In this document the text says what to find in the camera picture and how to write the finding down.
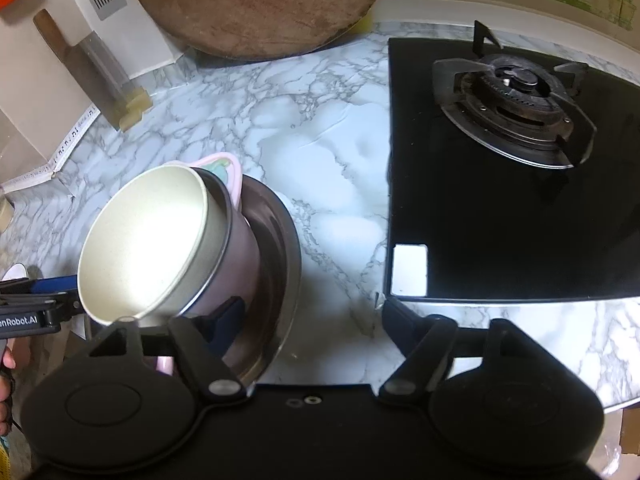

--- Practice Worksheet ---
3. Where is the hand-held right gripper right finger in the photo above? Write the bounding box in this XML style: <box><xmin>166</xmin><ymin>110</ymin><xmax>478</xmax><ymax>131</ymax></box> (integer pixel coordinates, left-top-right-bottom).
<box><xmin>378</xmin><ymin>297</ymin><xmax>538</xmax><ymax>396</ymax></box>

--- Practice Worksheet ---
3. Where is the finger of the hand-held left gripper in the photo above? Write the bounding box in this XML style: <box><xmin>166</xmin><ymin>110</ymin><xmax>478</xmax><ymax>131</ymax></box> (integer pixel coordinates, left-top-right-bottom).
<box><xmin>0</xmin><ymin>275</ymin><xmax>83</xmax><ymax>311</ymax></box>

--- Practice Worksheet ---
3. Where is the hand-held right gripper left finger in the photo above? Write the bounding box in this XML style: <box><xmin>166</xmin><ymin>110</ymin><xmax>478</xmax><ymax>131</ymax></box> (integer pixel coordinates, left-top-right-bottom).
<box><xmin>89</xmin><ymin>296</ymin><xmax>250</xmax><ymax>401</ymax></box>

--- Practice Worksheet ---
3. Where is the pink steel-lined bowl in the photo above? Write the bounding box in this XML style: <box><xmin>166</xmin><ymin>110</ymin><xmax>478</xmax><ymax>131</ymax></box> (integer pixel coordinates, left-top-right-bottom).
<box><xmin>149</xmin><ymin>152</ymin><xmax>262</xmax><ymax>377</ymax></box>

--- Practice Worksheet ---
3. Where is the stainless steel bowl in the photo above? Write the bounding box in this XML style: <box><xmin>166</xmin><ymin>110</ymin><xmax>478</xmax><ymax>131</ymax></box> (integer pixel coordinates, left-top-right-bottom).
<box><xmin>215</xmin><ymin>175</ymin><xmax>304</xmax><ymax>387</ymax></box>

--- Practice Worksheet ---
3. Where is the cream bowl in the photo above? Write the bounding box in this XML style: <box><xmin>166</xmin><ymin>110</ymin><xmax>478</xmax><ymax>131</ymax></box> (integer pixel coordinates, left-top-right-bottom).
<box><xmin>77</xmin><ymin>164</ymin><xmax>234</xmax><ymax>326</ymax></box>

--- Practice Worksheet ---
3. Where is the person's left hand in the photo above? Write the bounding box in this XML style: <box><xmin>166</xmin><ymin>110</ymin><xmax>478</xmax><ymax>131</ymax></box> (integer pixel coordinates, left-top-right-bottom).
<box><xmin>0</xmin><ymin>347</ymin><xmax>16</xmax><ymax>436</ymax></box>

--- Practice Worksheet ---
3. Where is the white cooktop label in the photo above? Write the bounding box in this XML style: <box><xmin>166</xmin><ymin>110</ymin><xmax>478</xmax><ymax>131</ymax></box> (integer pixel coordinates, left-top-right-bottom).
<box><xmin>391</xmin><ymin>244</ymin><xmax>429</xmax><ymax>297</ymax></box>

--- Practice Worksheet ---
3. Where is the black gas cooktop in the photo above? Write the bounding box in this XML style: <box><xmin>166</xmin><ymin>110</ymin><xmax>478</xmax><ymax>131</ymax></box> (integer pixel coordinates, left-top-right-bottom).
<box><xmin>384</xmin><ymin>36</ymin><xmax>640</xmax><ymax>304</ymax></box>

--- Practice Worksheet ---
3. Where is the music note edge tape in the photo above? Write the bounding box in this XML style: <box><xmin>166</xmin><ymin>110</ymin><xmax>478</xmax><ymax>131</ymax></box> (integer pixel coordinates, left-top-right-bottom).
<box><xmin>0</xmin><ymin>104</ymin><xmax>102</xmax><ymax>188</ymax></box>

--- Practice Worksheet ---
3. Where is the gas burner grate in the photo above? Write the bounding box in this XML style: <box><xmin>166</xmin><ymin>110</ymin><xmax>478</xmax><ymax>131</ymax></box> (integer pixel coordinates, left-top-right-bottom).
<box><xmin>432</xmin><ymin>20</ymin><xmax>599</xmax><ymax>169</ymax></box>

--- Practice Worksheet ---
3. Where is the cardboard box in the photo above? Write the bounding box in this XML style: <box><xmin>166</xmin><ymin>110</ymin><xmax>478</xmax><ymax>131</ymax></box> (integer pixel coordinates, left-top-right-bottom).
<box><xmin>617</xmin><ymin>404</ymin><xmax>640</xmax><ymax>462</ymax></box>

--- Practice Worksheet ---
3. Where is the round wooden cutting board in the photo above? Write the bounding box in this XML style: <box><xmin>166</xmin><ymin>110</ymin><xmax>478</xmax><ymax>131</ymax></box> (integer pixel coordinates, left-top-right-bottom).
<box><xmin>129</xmin><ymin>0</ymin><xmax>391</xmax><ymax>61</ymax></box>

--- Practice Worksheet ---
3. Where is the wooden-handled cleaver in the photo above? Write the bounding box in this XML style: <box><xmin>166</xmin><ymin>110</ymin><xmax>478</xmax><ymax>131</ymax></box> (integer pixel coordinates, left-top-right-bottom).
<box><xmin>33</xmin><ymin>8</ymin><xmax>154</xmax><ymax>132</ymax></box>

